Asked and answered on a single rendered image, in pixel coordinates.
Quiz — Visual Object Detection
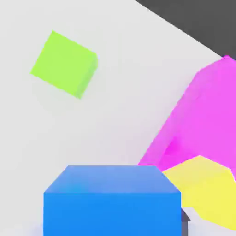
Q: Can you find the small yellow cube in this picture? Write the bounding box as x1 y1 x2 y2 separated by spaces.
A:
162 154 236 231

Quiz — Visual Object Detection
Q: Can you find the small blue cube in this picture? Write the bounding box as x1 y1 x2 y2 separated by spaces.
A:
43 165 182 236

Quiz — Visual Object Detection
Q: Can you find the large magenta box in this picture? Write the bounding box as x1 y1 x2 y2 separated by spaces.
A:
137 54 236 182

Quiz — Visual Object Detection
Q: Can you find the small green cube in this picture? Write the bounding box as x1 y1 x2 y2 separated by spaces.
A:
29 29 98 100

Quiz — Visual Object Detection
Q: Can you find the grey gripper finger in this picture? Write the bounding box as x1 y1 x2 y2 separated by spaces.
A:
181 207 192 236

